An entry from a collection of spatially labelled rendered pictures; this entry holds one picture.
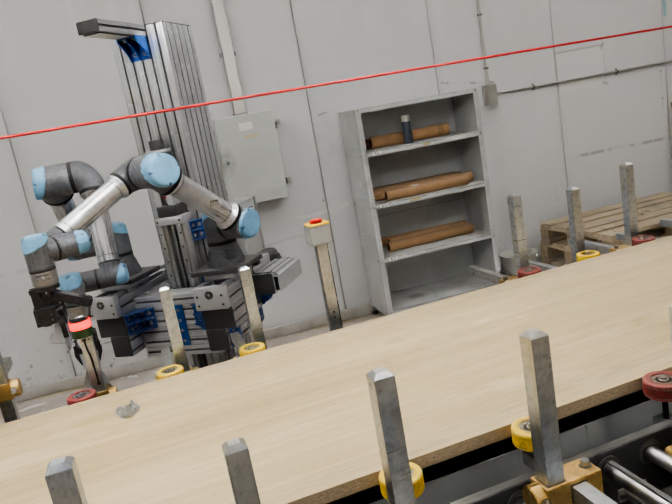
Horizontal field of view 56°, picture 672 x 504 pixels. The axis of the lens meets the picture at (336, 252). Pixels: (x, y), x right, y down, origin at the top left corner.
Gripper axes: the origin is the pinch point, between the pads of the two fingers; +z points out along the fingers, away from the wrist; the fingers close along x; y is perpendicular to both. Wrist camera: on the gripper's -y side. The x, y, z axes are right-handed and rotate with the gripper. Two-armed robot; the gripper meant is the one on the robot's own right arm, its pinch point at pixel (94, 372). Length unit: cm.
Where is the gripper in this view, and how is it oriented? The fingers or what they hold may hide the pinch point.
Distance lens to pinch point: 241.8
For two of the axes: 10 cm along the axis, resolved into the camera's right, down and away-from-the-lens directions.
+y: -3.2, -1.5, 9.4
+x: -9.3, 2.3, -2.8
